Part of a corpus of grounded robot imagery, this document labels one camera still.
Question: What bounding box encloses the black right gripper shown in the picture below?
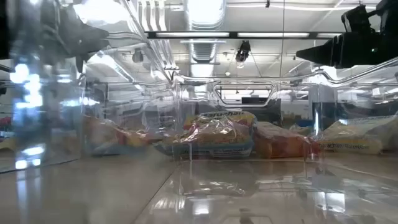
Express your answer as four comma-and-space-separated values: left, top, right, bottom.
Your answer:
295, 29, 398, 68

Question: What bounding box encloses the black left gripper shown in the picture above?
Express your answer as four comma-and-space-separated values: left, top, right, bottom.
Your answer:
40, 2, 109, 72

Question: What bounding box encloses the blue-edged Maruchan ramen packet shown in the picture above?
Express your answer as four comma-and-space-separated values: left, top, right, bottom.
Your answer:
83, 114, 152, 157
288, 123, 313, 137
154, 111, 256, 160

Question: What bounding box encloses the yellow Maruchan ramen packet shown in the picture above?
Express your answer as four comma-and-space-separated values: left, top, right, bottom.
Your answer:
318, 115, 398, 156

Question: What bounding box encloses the red Maruchan ramen packet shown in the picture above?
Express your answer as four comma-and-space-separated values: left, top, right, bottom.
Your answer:
253, 120, 321, 160

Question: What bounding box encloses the black ceiling dome fixture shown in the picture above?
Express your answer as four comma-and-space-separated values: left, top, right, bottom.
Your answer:
131, 49, 144, 63

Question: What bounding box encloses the black monitor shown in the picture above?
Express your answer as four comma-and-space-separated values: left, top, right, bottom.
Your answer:
241, 96, 269, 105

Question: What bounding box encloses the clear plastic bin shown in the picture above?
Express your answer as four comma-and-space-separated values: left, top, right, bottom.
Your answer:
0, 40, 88, 174
102, 0, 398, 224

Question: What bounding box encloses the thin hanging ceiling cable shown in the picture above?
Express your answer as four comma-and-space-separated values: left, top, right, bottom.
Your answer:
280, 0, 285, 78

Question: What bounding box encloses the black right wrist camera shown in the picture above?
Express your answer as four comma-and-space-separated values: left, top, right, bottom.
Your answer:
340, 3, 377, 34

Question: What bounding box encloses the black ceiling-hung camera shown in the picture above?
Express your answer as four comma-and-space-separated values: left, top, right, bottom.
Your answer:
235, 39, 252, 68

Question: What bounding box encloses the silver ventilation duct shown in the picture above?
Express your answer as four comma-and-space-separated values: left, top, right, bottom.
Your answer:
185, 0, 227, 65

